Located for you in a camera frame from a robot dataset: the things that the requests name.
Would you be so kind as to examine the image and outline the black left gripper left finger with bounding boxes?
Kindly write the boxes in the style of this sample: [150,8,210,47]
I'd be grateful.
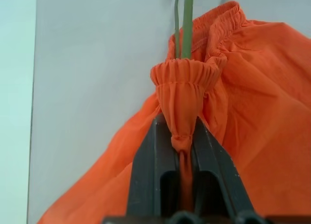
[126,112,181,220]

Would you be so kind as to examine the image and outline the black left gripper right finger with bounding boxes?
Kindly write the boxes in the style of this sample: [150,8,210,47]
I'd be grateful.
[191,116,246,220]

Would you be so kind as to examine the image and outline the orange shorts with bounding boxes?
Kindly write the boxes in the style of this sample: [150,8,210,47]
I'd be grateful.
[36,0,311,224]

